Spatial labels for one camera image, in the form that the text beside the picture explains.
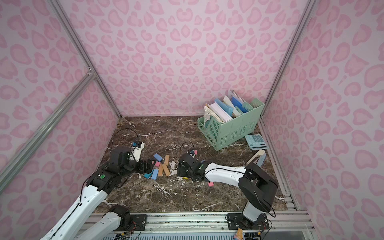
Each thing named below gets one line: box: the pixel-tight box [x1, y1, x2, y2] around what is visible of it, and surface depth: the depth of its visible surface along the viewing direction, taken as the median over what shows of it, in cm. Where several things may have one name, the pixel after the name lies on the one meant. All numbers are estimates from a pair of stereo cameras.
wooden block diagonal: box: [162, 163, 170, 176], surface depth 92 cm
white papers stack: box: [203, 101, 233, 124], surface depth 88 cm
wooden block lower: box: [158, 164, 164, 176], surface depth 92 cm
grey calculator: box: [245, 134, 270, 151], surface depth 103 cm
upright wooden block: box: [164, 154, 170, 166], surface depth 97 cm
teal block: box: [144, 171, 153, 179], surface depth 90 cm
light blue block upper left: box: [153, 153, 163, 162], surface depth 98 cm
